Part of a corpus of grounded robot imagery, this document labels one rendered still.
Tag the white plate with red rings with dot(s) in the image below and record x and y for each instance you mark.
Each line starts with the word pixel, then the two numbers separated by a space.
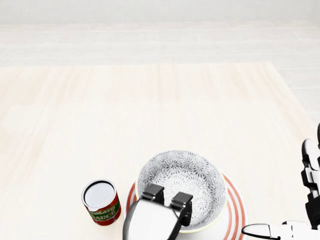
pixel 235 212

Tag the grey floral patterned bowl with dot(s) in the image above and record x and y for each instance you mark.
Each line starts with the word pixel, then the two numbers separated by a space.
pixel 180 170

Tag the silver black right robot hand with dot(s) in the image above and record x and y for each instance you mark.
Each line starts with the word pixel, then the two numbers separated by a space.
pixel 310 175

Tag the red tomato sauce tin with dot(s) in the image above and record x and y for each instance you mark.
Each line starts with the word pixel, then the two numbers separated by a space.
pixel 105 210

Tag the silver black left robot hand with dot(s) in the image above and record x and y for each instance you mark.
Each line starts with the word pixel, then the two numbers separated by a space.
pixel 150 217

